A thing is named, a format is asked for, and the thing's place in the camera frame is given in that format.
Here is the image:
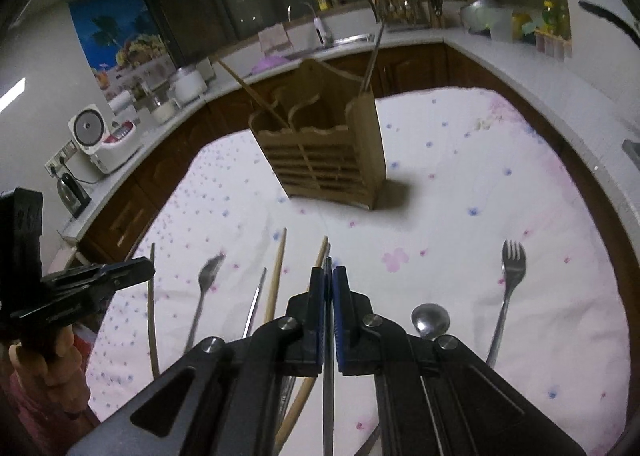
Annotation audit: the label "metal chopstick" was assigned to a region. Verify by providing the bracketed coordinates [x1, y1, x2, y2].
[361, 26, 387, 93]
[322, 256, 335, 456]
[243, 267, 268, 339]
[359, 20, 385, 93]

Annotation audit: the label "wall power outlet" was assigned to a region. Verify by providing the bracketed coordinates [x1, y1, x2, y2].
[44, 146, 79, 175]

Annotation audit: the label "steel electric kettle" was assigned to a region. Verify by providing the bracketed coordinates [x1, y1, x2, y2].
[56, 172, 92, 217]

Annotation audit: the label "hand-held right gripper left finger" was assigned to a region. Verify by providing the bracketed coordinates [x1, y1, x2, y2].
[65, 266, 328, 456]

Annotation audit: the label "metal bowl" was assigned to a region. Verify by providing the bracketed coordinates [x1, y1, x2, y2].
[459, 0, 516, 38]

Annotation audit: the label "white floral tablecloth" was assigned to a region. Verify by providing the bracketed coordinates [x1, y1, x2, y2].
[85, 86, 632, 456]

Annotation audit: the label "kitchen faucet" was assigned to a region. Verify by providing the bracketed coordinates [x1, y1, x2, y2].
[287, 1, 334, 48]

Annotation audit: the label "small glass lidded pot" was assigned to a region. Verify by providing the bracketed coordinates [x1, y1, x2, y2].
[147, 93, 179, 125]

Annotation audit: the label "person's left forearm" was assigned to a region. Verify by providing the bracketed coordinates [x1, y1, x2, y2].
[0, 371, 101, 456]

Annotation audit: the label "purple sink cloth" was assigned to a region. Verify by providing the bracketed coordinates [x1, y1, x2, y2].
[249, 55, 286, 75]

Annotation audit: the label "wooden slatted utensil holder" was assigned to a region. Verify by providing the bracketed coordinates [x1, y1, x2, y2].
[249, 58, 387, 211]

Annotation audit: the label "wooden base cabinets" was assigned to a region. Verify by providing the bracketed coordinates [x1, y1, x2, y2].
[75, 41, 636, 277]

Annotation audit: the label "stainless steel spoon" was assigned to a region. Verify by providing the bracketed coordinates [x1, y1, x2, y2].
[411, 303, 450, 340]

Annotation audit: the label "hanging dish towel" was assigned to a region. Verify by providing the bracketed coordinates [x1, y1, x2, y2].
[258, 23, 292, 55]

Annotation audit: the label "seasoning box set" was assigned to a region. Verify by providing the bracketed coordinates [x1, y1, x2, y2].
[533, 31, 574, 60]

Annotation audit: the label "metal dish rack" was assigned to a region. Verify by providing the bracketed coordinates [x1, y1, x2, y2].
[385, 0, 447, 33]

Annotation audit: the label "white and red rice cooker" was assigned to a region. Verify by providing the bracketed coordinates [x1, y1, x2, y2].
[68, 104, 144, 175]

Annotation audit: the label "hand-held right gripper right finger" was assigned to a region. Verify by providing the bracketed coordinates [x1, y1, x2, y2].
[333, 266, 587, 456]

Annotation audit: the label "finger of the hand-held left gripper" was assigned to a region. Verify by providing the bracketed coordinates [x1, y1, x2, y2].
[9, 283, 121, 334]
[41, 258, 156, 294]

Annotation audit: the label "stainless steel fork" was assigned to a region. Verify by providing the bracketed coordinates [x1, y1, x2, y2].
[184, 255, 226, 354]
[486, 239, 527, 368]

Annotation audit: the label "light wooden chopstick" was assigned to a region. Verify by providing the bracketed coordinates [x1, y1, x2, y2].
[274, 236, 329, 456]
[263, 228, 288, 326]
[217, 58, 289, 130]

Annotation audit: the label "tropical fruit wall poster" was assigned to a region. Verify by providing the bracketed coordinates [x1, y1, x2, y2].
[68, 0, 167, 102]

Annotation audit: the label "thin dark brown chopstick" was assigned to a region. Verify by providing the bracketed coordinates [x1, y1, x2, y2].
[148, 243, 161, 378]
[356, 423, 382, 456]

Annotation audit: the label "person's left hand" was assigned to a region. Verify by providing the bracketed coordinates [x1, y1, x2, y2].
[10, 325, 91, 418]

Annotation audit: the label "paper towel roll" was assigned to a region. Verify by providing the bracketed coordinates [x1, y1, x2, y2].
[107, 90, 136, 117]

